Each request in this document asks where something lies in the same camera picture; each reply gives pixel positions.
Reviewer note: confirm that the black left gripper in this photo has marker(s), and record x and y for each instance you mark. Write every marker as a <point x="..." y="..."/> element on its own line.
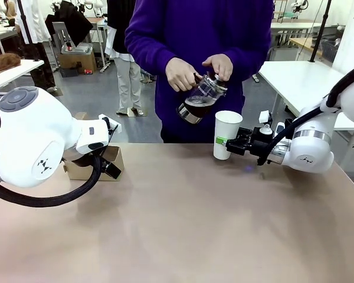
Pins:
<point x="112" y="171"/>

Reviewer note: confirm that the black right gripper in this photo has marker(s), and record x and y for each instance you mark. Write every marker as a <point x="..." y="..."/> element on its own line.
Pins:
<point x="259" y="144"/>

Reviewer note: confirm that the white paper cup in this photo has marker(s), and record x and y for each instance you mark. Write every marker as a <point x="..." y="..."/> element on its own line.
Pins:
<point x="225" y="126"/>

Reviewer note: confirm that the brown cardboard cup carrier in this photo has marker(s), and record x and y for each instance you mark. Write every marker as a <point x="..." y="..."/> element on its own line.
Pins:
<point x="79" y="172"/>

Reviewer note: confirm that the glass french press pitcher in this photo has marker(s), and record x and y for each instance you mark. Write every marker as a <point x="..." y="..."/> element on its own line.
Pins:
<point x="199" y="100"/>

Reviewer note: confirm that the person's right forearm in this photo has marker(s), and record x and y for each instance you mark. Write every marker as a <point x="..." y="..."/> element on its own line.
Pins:
<point x="147" y="44"/>

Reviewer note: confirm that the person's left forearm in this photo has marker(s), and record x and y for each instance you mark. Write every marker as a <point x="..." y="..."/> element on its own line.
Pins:
<point x="250" y="59"/>

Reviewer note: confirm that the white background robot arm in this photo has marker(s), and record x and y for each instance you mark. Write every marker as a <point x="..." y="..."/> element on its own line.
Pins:
<point x="299" y="4"/>

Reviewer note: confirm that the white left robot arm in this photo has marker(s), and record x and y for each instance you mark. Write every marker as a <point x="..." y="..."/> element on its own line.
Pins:
<point x="32" y="132"/>

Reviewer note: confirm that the person's left hand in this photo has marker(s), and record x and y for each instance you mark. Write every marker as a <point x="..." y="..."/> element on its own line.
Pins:
<point x="222" y="66"/>

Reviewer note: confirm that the person's right hand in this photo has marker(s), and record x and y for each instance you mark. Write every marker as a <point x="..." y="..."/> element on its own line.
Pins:
<point x="180" y="73"/>

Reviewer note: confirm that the person's dark trousers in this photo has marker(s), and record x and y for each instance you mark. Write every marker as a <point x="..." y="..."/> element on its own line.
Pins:
<point x="177" y="135"/>

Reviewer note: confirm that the large white table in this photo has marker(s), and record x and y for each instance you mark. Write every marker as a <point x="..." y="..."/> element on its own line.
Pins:
<point x="298" y="76"/>

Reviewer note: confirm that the bystander in white trousers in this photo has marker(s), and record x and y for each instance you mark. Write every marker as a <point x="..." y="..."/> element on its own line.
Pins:
<point x="129" y="82"/>

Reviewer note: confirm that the brown cardboard box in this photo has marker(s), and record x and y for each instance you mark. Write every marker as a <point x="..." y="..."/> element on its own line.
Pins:
<point x="76" y="62"/>

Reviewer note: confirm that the purple sweater torso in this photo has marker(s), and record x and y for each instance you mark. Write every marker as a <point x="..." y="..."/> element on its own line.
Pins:
<point x="200" y="29"/>

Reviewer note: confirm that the white tray on box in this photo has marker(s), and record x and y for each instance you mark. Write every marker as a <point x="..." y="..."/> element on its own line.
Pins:
<point x="76" y="48"/>

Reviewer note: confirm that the black stand pole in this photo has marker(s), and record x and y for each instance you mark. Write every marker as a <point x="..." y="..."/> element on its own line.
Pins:
<point x="320" y="29"/>

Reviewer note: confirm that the white table with brown fur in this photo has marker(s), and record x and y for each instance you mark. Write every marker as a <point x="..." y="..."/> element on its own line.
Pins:
<point x="17" y="72"/>

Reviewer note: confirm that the brown furry pile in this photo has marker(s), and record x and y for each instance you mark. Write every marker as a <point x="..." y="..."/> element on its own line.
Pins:
<point x="3" y="63"/>

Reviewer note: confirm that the black hanging cloth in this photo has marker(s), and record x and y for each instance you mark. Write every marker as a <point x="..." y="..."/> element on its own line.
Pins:
<point x="70" y="20"/>

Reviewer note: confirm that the bystander in white coat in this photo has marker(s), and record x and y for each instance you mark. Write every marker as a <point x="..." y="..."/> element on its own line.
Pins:
<point x="32" y="23"/>

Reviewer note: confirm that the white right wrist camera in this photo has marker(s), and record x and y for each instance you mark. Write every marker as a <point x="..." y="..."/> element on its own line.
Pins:
<point x="265" y="118"/>

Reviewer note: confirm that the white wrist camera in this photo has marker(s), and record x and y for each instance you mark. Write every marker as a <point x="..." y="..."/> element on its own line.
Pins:
<point x="265" y="118"/>
<point x="113" y="125"/>

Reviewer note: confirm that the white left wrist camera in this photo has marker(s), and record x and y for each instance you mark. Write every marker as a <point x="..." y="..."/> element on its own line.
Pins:
<point x="113" y="125"/>

